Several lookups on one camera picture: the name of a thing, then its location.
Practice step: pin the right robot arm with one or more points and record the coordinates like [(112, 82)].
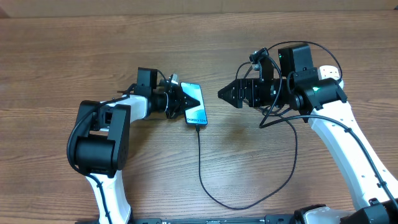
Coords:
[(318, 97)]

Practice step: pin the blue-screen Galaxy smartphone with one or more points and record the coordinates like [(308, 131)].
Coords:
[(196, 115)]

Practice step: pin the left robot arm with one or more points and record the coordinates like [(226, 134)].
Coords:
[(98, 145)]

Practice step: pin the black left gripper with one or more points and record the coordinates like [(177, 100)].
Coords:
[(180, 104)]

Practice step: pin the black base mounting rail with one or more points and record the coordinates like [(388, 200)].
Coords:
[(268, 219)]

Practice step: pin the white power strip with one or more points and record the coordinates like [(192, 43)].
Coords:
[(328, 71)]

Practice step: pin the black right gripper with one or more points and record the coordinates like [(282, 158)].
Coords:
[(252, 93)]

